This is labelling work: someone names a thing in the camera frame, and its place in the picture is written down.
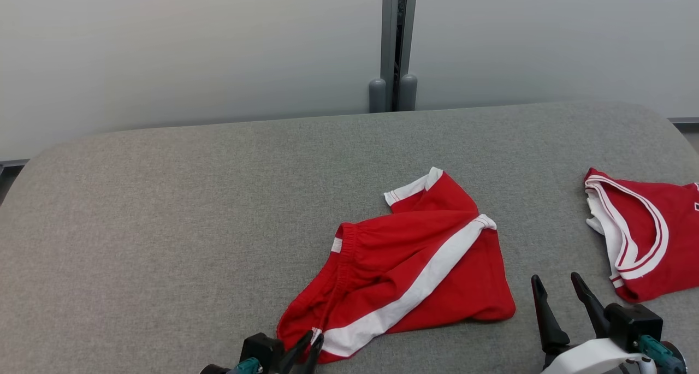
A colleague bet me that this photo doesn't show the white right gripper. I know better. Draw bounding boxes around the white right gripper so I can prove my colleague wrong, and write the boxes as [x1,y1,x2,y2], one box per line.
[531,272,657,374]

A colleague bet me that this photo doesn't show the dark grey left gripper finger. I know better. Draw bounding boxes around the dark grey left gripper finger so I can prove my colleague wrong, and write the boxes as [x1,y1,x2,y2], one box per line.
[279,330,315,374]
[303,334,325,374]

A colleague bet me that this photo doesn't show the red shorts with white stripe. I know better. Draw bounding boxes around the red shorts with white stripe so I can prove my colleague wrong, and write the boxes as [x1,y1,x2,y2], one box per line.
[276,167,517,365]

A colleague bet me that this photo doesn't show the red and white jersey shirt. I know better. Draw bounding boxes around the red and white jersey shirt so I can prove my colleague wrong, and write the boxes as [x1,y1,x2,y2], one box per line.
[583,167,699,304]

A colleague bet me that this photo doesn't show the teal right cable connector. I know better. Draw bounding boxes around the teal right cable connector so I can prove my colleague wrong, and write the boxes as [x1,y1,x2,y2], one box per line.
[636,334,676,372]

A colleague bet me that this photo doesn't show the grey cylindrical post cap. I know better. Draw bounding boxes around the grey cylindrical post cap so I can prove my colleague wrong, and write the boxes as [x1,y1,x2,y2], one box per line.
[397,74,419,112]
[368,78,388,114]

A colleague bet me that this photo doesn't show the grey metal partition post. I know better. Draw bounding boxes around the grey metal partition post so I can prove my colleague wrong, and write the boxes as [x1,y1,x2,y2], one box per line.
[380,0,420,112]

